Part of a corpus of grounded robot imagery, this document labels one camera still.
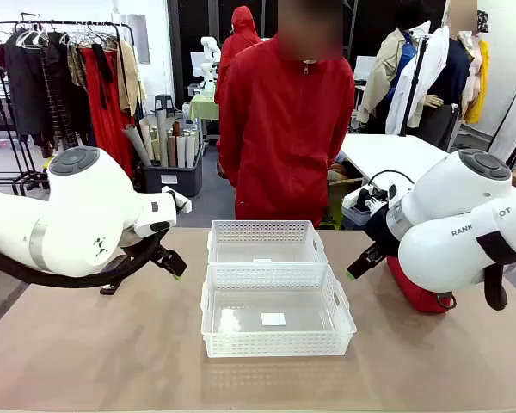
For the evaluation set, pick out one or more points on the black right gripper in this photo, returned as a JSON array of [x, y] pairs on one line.
[[382, 232]]

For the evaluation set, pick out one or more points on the red zipper pouch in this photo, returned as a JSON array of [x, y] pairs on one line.
[[421, 299]]

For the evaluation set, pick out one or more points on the person's left forearm red sleeve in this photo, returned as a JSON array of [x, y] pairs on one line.
[[342, 137]]

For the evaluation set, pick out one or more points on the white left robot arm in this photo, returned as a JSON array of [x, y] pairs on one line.
[[81, 206]]

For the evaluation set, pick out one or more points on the person's right forearm red sleeve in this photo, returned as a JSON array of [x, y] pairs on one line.
[[229, 142]]

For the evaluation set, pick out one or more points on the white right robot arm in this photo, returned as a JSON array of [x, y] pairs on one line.
[[447, 193]]

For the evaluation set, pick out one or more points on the person's right hand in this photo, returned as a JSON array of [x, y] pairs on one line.
[[222, 169]]

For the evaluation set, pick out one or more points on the clear storage box navy content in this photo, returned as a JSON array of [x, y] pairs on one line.
[[352, 215]]

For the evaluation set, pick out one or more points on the white connector block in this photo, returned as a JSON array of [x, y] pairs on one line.
[[376, 204]]

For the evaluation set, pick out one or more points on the white perforated plastic basket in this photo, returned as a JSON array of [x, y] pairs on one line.
[[223, 234], [275, 344]]

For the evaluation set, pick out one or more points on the grey plastic storage bin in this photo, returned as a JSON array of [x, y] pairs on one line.
[[176, 180]]

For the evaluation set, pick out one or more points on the white paper roll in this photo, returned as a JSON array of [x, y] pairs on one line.
[[190, 148], [181, 150]]

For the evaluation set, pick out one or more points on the white table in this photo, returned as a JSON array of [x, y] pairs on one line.
[[391, 150]]

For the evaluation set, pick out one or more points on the wide grey paper roll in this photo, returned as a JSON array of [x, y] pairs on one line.
[[137, 146]]

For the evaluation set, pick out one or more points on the tall grey cardboard tube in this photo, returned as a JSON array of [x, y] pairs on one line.
[[162, 137]]

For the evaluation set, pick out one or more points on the brown cardboard tube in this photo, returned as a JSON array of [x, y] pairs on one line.
[[176, 129]]

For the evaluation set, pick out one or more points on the red hanging dress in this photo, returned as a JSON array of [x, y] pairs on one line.
[[103, 129]]

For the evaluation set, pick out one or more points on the person in red jumpsuit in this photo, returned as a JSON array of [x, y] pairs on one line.
[[284, 129]]

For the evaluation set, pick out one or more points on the green cloth covered table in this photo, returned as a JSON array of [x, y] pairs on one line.
[[203, 107]]

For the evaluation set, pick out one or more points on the black stool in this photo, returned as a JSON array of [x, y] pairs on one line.
[[164, 103]]

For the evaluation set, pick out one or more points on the white shirt on stand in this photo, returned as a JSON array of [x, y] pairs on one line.
[[413, 94]]

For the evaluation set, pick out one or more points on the beige trench coat mannequin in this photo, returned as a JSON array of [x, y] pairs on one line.
[[378, 81]]

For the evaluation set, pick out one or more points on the beige hanging shirt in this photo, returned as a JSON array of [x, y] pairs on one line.
[[129, 73]]

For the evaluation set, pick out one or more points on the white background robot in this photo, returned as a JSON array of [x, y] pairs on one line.
[[210, 64]]

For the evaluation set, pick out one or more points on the yellow hanging garment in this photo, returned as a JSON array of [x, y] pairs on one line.
[[479, 86]]

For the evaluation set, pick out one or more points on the black metal clothes rack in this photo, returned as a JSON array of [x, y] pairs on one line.
[[8, 129]]

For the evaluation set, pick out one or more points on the black hanging coat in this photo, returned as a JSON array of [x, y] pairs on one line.
[[26, 86]]

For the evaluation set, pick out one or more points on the person in red hood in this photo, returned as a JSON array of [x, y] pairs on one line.
[[241, 43]]

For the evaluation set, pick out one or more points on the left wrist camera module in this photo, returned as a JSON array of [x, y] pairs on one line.
[[178, 202]]

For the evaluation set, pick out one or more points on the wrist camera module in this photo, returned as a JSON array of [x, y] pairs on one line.
[[178, 202], [392, 192]]

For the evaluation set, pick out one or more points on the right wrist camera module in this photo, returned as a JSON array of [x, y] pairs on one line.
[[392, 192]]

